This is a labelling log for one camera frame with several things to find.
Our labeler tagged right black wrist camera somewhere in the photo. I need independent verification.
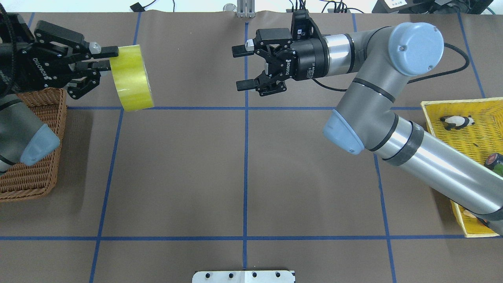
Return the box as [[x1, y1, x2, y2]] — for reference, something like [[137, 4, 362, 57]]
[[290, 9, 322, 41]]

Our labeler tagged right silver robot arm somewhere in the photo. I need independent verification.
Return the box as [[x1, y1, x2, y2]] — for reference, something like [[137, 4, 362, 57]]
[[231, 22, 502, 224]]

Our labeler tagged white pedestal column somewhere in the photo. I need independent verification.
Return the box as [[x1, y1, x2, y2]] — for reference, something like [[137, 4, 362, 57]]
[[192, 270, 296, 283]]

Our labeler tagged aluminium frame post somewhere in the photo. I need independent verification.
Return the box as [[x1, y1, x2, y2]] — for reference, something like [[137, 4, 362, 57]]
[[236, 0, 255, 18]]

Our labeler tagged black usb hub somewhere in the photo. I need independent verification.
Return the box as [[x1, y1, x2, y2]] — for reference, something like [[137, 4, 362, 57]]
[[286, 0, 307, 13]]

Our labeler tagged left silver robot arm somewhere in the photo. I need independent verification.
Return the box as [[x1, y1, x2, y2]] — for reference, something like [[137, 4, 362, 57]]
[[0, 13, 119, 174]]

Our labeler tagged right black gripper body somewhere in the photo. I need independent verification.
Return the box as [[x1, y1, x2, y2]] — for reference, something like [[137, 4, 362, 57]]
[[255, 28, 329, 97]]

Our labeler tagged croissant toy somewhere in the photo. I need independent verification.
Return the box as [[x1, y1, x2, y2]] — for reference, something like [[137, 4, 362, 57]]
[[463, 209, 477, 219]]

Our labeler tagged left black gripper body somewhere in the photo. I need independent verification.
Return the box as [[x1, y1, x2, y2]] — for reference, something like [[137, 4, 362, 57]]
[[0, 14, 103, 99]]

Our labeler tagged yellow tape roll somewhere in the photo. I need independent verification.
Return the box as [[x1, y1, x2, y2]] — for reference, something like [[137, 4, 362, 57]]
[[110, 45, 154, 112]]

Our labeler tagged yellow plastic basket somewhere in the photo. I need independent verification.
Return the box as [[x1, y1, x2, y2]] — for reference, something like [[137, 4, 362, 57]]
[[420, 97, 503, 238]]

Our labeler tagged panda figurine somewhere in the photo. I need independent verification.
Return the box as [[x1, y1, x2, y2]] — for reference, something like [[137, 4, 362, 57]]
[[439, 115, 475, 131]]

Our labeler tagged brown wicker basket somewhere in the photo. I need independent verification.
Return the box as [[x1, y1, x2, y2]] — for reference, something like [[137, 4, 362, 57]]
[[0, 88, 67, 202]]

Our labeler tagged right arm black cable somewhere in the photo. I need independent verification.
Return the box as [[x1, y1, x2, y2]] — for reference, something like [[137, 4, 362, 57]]
[[312, 42, 470, 92]]

